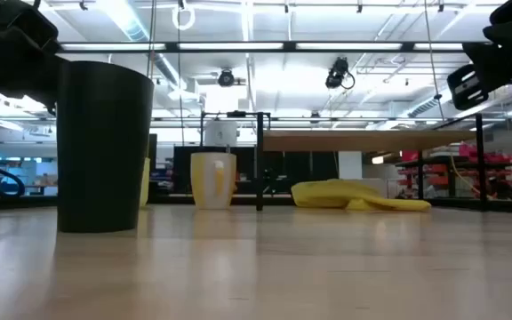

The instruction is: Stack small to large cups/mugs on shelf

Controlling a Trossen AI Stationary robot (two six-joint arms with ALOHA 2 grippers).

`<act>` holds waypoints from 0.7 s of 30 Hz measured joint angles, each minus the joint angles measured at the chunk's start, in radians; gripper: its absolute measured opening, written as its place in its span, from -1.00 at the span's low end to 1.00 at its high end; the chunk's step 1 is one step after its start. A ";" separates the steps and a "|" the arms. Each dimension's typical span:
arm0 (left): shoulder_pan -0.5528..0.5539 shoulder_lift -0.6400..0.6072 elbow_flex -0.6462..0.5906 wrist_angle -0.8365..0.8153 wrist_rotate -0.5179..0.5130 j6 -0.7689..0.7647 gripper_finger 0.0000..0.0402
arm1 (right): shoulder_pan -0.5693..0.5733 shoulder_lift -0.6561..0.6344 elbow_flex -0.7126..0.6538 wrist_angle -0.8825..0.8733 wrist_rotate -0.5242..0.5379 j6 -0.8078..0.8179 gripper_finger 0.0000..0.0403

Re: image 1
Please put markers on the black metal background frame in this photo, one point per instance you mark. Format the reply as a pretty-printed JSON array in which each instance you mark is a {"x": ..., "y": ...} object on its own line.
[{"x": 211, "y": 114}]

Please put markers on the silver ceiling duct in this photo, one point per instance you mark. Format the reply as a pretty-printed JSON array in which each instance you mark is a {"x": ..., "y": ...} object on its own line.
[{"x": 131, "y": 26}]

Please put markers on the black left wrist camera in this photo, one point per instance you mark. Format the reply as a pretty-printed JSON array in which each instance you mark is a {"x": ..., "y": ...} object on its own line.
[{"x": 29, "y": 26}]

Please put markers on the yellow cloth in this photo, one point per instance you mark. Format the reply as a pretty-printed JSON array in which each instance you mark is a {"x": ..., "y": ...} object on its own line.
[{"x": 327, "y": 193}]

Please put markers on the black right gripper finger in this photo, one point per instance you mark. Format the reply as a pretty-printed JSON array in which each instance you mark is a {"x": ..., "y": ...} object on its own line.
[{"x": 482, "y": 75}]

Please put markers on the black overhead frame bar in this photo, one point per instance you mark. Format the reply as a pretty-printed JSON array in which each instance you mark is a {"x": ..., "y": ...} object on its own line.
[{"x": 171, "y": 46}]

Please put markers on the black monitor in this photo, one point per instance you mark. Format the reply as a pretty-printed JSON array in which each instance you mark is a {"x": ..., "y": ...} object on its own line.
[{"x": 153, "y": 151}]

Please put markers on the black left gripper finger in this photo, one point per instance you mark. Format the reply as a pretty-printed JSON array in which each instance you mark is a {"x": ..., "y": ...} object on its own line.
[{"x": 45, "y": 82}]

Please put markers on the rack with red bins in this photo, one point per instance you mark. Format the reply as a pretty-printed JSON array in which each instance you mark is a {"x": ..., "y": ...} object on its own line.
[{"x": 438, "y": 171}]

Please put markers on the white cylindrical canister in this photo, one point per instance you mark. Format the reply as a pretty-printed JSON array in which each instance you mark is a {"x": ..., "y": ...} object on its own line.
[{"x": 220, "y": 133}]

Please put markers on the pale yellow mug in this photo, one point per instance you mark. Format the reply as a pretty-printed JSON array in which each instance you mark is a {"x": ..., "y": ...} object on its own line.
[{"x": 145, "y": 182}]

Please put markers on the wooden shelf black legs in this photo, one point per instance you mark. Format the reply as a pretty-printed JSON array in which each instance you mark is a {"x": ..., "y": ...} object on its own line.
[{"x": 362, "y": 141}]

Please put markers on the black divider panels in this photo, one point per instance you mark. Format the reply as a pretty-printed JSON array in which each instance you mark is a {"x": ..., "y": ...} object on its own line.
[{"x": 300, "y": 166}]

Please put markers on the tall black cup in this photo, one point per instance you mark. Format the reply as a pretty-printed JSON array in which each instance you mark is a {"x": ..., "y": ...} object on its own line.
[{"x": 105, "y": 146}]

